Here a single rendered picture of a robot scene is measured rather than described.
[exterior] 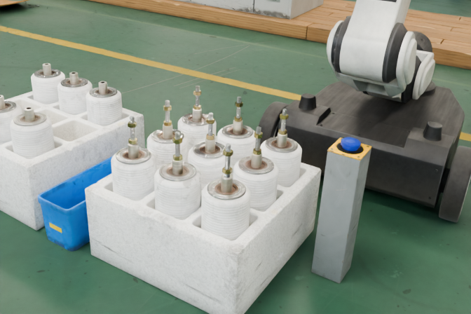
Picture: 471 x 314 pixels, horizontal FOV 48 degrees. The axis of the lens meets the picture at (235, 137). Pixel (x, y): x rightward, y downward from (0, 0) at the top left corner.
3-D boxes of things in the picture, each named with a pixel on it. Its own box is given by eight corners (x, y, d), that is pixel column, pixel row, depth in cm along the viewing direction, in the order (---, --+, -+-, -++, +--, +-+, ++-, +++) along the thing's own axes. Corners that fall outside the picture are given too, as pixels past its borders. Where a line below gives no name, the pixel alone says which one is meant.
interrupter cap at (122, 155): (133, 146, 117) (133, 143, 117) (158, 155, 114) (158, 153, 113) (108, 158, 112) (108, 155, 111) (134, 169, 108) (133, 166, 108)
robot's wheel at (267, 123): (279, 148, 174) (284, 92, 165) (293, 153, 172) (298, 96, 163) (251, 174, 158) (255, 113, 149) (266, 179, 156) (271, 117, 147)
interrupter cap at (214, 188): (233, 205, 97) (233, 202, 97) (199, 193, 101) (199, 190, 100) (252, 188, 103) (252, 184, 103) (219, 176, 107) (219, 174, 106)
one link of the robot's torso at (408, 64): (369, 52, 170) (333, 7, 126) (433, 63, 161) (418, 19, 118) (357, 98, 170) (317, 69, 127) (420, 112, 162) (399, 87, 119)
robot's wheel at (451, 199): (446, 195, 151) (462, 133, 143) (464, 201, 149) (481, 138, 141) (433, 230, 136) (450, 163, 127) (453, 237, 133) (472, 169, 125)
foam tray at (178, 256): (189, 183, 151) (190, 127, 144) (314, 229, 134) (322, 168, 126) (90, 255, 121) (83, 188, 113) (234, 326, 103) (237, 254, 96)
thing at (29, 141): (43, 170, 141) (34, 108, 133) (66, 182, 136) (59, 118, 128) (11, 185, 133) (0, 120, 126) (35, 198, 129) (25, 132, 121)
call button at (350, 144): (343, 144, 109) (345, 134, 108) (362, 148, 107) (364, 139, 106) (336, 151, 106) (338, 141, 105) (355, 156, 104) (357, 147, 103)
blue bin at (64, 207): (127, 186, 149) (125, 148, 144) (158, 198, 144) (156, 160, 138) (40, 238, 126) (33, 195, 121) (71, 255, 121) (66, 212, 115)
